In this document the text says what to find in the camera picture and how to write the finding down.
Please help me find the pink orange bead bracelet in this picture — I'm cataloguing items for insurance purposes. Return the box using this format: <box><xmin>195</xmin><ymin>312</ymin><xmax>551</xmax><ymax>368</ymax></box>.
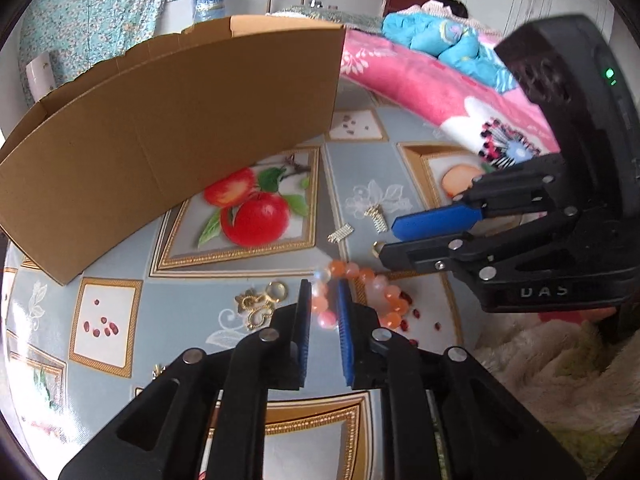
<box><xmin>310</xmin><ymin>259</ymin><xmax>409</xmax><ymax>331</ymax></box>

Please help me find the pink rolled mat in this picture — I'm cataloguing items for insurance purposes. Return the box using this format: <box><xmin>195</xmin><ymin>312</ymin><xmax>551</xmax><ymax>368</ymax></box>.
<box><xmin>25</xmin><ymin>52</ymin><xmax>56</xmax><ymax>102</ymax></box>

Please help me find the brown cardboard box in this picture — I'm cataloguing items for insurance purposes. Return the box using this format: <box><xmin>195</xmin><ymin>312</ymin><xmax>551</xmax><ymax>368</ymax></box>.
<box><xmin>1</xmin><ymin>15</ymin><xmax>345</xmax><ymax>285</ymax></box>

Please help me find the water dispenser bottle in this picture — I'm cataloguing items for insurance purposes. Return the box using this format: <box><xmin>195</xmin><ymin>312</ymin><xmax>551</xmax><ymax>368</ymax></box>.
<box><xmin>191</xmin><ymin>0</ymin><xmax>226</xmax><ymax>23</ymax></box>

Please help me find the blue quilted jacket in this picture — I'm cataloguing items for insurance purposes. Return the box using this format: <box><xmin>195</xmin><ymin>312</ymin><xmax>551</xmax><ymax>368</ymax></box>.
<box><xmin>382</xmin><ymin>13</ymin><xmax>518</xmax><ymax>93</ymax></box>

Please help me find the floral teal wall cloth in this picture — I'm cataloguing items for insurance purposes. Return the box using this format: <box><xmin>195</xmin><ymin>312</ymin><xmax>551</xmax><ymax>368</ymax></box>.
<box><xmin>17</xmin><ymin>0</ymin><xmax>176</xmax><ymax>99</ymax></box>

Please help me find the pink floral blanket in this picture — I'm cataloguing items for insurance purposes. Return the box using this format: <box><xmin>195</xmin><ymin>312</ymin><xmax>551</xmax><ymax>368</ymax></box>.
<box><xmin>341</xmin><ymin>1</ymin><xmax>559</xmax><ymax>168</ymax></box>

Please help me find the fruit pattern tablecloth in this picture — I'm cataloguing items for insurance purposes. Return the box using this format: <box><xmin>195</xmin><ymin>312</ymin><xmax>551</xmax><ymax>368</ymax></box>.
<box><xmin>2</xmin><ymin>80</ymin><xmax>494</xmax><ymax>479</ymax></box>

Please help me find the small gold brooch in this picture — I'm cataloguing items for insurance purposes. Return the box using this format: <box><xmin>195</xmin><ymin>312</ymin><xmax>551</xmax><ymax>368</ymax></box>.
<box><xmin>152</xmin><ymin>364</ymin><xmax>165</xmax><ymax>380</ymax></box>

